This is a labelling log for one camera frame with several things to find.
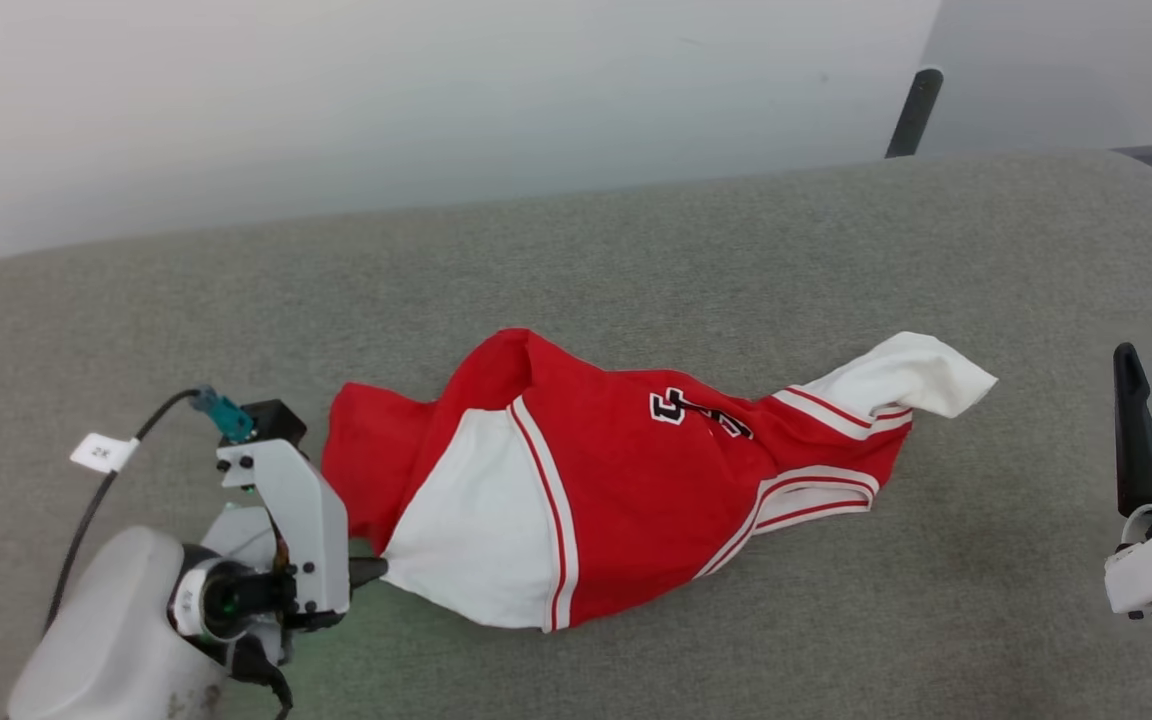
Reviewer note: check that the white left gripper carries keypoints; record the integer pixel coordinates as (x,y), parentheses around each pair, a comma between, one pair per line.
(311,530)

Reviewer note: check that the red and white jersey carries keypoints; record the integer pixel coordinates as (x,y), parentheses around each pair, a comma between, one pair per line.
(616,480)

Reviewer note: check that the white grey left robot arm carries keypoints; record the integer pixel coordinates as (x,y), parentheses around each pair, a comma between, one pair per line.
(106,630)

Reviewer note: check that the black pole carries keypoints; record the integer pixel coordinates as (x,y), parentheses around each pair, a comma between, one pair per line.
(914,110)

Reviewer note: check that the grey partition panel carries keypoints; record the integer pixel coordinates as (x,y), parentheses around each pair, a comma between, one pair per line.
(1086,60)

